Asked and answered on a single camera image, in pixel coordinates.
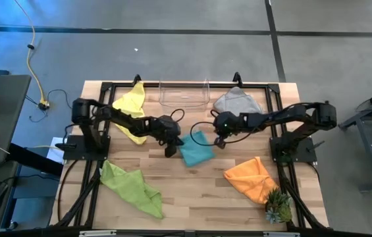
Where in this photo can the white metal bracket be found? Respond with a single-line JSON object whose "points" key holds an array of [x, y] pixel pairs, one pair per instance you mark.
{"points": [[281, 234], [96, 233]]}

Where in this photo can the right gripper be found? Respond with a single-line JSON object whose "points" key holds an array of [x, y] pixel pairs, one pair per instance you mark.
{"points": [[226, 123]]}

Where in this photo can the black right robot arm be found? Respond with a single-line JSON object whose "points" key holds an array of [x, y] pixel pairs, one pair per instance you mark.
{"points": [[278, 115]]}

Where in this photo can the yellow microfiber towel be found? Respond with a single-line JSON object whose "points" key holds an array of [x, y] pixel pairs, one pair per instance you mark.
{"points": [[129, 102]]}

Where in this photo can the white paper sheet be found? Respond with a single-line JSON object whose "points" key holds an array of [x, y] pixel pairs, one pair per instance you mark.
{"points": [[55, 154]]}

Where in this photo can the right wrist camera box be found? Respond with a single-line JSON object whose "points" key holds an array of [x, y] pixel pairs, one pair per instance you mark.
{"points": [[220, 142]]}

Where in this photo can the green microfiber towel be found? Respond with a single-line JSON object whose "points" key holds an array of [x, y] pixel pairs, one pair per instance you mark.
{"points": [[129, 187]]}

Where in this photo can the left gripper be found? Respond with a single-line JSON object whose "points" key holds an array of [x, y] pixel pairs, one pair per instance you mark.
{"points": [[166, 128]]}

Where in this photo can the black aluminium rig frame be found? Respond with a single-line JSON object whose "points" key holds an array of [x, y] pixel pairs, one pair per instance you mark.
{"points": [[255, 86]]}

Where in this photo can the small potted succulent plant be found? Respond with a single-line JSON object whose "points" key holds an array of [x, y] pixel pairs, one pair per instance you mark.
{"points": [[278, 205]]}

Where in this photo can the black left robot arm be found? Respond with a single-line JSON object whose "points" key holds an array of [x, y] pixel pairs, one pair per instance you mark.
{"points": [[123, 118]]}

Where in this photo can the grey microfiber towel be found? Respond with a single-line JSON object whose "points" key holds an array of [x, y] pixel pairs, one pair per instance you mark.
{"points": [[235, 102]]}

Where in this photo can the orange microfiber towel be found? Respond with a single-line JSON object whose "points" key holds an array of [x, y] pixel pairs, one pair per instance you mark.
{"points": [[251, 181]]}

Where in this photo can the clear plastic bin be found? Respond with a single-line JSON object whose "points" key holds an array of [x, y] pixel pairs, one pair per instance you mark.
{"points": [[184, 98]]}

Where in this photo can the grey metal cart frame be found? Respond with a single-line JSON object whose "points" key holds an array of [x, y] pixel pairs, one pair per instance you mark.
{"points": [[371, 151]]}

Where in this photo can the teal microfiber towel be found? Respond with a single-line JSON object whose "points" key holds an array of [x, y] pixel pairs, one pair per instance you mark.
{"points": [[195, 151]]}

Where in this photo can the black angled bar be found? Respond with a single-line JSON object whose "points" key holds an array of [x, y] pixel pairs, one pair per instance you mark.
{"points": [[34, 159]]}

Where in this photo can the grey side desk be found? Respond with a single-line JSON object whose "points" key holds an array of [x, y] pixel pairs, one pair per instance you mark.
{"points": [[4, 108]]}

